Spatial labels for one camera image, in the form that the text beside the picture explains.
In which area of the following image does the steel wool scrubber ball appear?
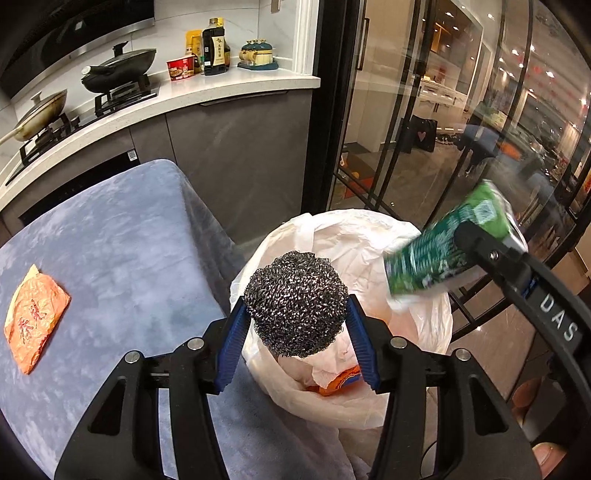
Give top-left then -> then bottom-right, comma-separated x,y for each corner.
242,251 -> 349,358

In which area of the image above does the green white snack wrapper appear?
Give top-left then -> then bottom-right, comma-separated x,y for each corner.
383,180 -> 528,304

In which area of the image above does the orange plastic bag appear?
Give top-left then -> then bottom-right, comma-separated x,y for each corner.
3,264 -> 71,375

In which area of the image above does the white lined trash bin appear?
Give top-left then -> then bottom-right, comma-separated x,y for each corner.
230,209 -> 453,429

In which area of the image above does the white kitchen countertop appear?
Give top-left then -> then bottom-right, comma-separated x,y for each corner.
1,68 -> 321,207

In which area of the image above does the orange wrapper inside bin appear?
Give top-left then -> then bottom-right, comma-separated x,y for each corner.
306,366 -> 362,397

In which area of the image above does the blue grey velvet tablecloth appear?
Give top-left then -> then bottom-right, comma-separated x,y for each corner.
1,160 -> 369,479

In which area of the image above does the glass sliding door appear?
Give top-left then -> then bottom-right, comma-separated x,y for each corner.
317,0 -> 591,324

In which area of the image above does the built-in black oven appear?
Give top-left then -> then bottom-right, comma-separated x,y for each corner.
19,149 -> 140,226

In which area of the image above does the black gas stove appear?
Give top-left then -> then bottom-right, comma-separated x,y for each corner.
1,75 -> 158,186

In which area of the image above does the red instant noodle cup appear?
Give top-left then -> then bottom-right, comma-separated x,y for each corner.
166,54 -> 195,81

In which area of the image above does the dark soy sauce bottle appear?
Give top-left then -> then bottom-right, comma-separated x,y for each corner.
201,17 -> 230,76

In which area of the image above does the green lidded condiment jar set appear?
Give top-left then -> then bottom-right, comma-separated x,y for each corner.
238,39 -> 279,71

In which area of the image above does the black wok with lid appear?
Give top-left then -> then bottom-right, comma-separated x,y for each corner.
81,42 -> 156,93

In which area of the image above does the beige wok with lid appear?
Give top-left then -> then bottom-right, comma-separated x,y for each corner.
0,90 -> 67,144

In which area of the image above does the yellow seasoning packet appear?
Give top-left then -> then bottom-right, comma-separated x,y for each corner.
185,30 -> 202,74

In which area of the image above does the black range hood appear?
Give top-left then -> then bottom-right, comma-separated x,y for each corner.
1,1 -> 155,98

